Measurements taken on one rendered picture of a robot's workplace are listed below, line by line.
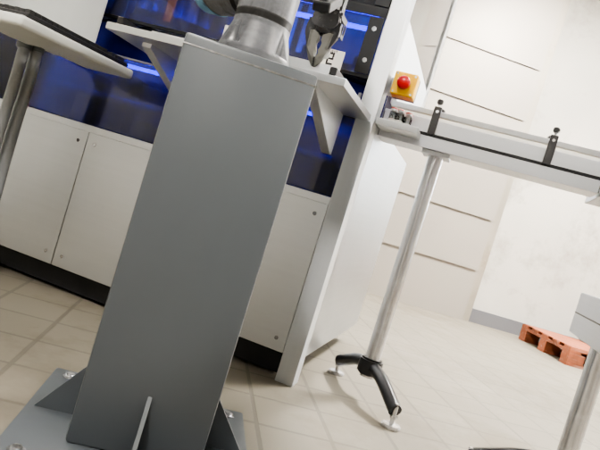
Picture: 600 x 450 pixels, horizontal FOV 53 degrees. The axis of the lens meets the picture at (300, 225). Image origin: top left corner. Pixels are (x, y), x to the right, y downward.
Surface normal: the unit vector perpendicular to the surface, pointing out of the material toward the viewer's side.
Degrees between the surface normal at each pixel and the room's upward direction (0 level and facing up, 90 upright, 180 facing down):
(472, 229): 90
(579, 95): 90
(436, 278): 90
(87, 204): 90
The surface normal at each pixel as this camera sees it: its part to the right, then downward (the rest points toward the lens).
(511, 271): 0.14, 0.08
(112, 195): -0.26, -0.04
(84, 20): 0.88, 0.29
